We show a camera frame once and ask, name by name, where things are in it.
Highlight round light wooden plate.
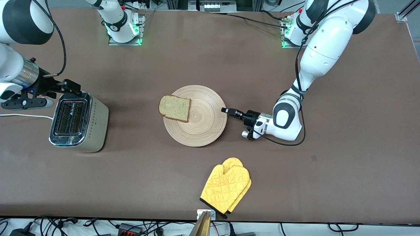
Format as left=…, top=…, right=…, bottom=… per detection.
left=163, top=85, right=227, bottom=147

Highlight slice of brown bread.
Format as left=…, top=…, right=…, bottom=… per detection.
left=158, top=95, right=191, bottom=123

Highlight silver two-slot toaster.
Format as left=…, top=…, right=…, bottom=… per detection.
left=49, top=91, right=109, bottom=153

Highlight yellow quilted oven mitt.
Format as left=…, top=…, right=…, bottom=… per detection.
left=222, top=157, right=252, bottom=213
left=200, top=165, right=250, bottom=219

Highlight white power strip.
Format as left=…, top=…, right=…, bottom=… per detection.
left=199, top=0, right=237, bottom=12

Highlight gold aluminium profile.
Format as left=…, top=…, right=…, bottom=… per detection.
left=189, top=210, right=210, bottom=236

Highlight black power adapter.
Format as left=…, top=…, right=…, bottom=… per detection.
left=9, top=228, right=36, bottom=236

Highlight black right camera bracket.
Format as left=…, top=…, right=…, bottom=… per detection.
left=1, top=94, right=47, bottom=110

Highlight white toaster power cable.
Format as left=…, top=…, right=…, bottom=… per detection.
left=0, top=113, right=54, bottom=120

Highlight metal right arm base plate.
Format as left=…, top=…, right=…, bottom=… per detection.
left=108, top=13, right=145, bottom=46

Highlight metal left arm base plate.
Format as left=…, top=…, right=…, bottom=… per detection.
left=281, top=16, right=305, bottom=49

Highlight long thin black cable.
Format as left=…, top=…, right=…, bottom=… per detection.
left=226, top=12, right=290, bottom=30

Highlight silver table edge bracket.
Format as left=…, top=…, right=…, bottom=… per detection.
left=197, top=209, right=216, bottom=220

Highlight short thick black cable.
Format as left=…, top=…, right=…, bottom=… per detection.
left=260, top=10, right=290, bottom=21

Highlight black looped floor cable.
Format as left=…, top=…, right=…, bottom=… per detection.
left=328, top=223, right=359, bottom=232

